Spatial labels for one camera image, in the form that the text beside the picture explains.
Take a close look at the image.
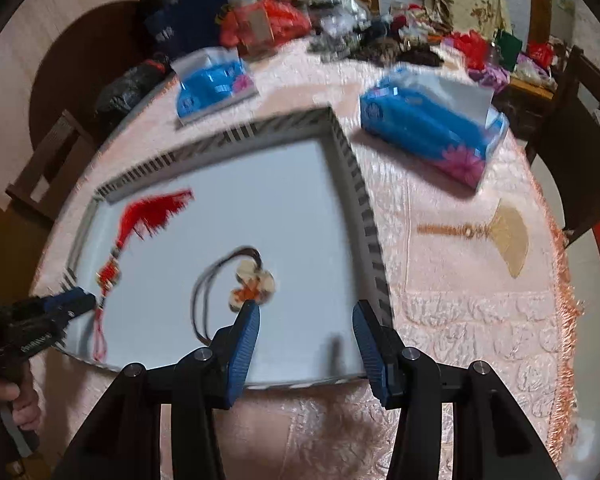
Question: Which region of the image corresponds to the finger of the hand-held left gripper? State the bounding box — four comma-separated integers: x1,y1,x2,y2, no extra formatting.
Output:
35,294,98,328
10,286,88,313

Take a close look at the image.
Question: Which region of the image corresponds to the dark wooden chair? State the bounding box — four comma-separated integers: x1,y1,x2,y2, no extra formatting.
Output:
524,45,600,248

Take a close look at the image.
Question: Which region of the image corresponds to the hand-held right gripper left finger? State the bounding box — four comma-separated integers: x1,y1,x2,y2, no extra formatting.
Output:
52,300,261,480

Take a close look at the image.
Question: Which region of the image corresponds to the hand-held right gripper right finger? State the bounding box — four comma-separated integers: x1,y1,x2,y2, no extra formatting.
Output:
351,300,563,480

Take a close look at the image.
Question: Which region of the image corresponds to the green bag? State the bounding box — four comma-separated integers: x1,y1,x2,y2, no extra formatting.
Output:
492,30,523,73

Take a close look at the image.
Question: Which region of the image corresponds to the pile of dark hair accessories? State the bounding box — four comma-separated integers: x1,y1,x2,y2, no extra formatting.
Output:
307,0,445,68

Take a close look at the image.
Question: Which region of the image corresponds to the small red plastic bag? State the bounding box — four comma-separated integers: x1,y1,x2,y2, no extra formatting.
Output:
527,41,555,68
445,30,495,71

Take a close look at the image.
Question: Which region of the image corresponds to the blue tissue pack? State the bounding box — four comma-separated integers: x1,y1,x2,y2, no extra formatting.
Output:
172,47,259,128
358,66,510,192

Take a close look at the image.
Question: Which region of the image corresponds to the wooden side table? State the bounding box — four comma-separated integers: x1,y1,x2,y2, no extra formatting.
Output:
500,72,560,136

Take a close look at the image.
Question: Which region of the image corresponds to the grey tray with striped rim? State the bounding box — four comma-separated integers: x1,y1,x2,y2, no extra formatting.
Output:
62,106,395,391

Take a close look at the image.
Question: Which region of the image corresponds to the person's left hand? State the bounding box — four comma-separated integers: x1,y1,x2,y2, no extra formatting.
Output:
0,360,43,433

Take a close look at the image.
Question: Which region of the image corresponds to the red tassel knot ornament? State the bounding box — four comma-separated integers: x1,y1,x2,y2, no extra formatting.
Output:
91,187,195,363

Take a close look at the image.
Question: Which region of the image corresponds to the black cord flower pendant necklace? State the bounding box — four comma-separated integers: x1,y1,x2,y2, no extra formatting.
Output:
192,246,278,346

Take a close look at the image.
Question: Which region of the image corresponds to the blue shopping bag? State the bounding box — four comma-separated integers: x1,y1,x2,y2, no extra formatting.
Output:
144,0,235,58

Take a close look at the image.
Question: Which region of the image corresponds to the beige fan tassel pendant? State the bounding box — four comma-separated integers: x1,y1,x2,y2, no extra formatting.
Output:
416,199,529,280

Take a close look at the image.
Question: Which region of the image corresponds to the brown wooden chair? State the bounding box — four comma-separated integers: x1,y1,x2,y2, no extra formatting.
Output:
5,110,98,221

